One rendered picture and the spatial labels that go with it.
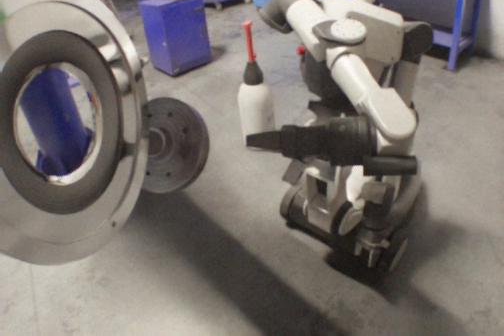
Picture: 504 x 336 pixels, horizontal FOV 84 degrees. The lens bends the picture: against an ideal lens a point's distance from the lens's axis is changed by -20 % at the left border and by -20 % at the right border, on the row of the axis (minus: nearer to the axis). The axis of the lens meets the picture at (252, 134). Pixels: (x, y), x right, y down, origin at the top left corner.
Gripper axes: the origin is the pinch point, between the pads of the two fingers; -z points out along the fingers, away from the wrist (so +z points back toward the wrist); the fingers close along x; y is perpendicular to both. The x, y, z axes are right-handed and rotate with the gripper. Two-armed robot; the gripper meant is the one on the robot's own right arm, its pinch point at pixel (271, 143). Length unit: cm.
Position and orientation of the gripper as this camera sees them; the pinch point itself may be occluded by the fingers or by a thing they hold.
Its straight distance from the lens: 64.5
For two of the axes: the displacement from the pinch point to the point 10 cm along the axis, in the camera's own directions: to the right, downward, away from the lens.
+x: 2.9, 1.2, 9.5
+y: 0.1, -9.9, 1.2
